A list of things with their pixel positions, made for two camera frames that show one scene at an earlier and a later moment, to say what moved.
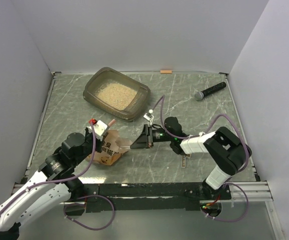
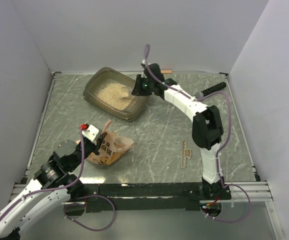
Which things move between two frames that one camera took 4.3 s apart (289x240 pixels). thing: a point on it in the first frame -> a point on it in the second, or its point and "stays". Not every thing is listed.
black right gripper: [146, 140] -> [137, 90]
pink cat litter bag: [113, 148] stays
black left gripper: [100, 144] stays
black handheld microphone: [199, 96] stays
